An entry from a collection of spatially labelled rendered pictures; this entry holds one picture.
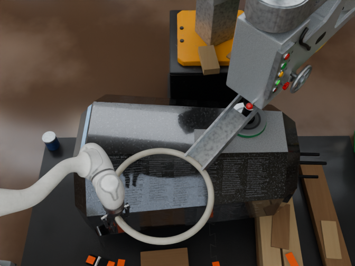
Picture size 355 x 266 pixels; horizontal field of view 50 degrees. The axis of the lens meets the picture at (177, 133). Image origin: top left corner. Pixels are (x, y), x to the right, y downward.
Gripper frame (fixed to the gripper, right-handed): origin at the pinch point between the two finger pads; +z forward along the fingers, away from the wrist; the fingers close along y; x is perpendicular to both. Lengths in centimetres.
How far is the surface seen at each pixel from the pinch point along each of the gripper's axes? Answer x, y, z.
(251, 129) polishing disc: 9, 84, -7
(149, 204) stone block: 9.5, 21.7, 20.4
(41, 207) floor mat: 72, -32, 86
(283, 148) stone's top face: -7, 92, -4
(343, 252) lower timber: -61, 125, 72
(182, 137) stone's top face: 26, 51, -2
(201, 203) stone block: -4.5, 45.6, 19.2
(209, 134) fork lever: 14, 59, -13
